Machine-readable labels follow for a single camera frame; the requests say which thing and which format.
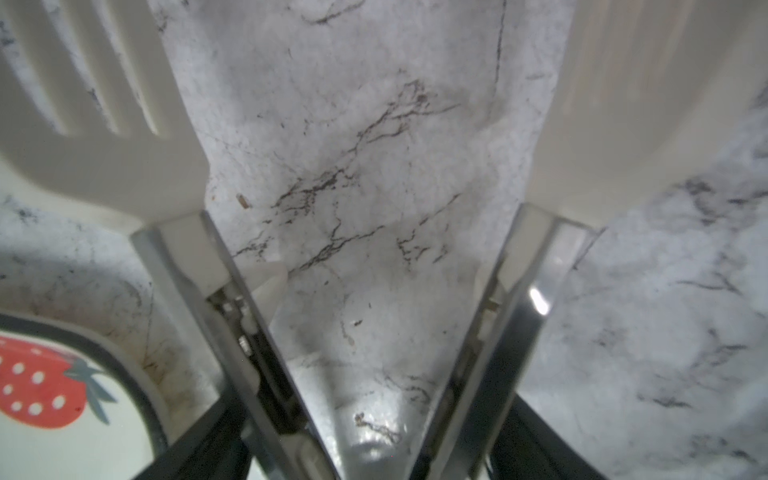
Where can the right gripper white spatula left finger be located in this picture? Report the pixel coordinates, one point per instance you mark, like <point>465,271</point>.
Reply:
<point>111,144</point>

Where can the right gripper white spatula right finger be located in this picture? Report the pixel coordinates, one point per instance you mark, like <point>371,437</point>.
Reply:
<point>648,91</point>

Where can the strawberry print rectangular tray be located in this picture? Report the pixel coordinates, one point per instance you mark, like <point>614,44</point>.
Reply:
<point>73,406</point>

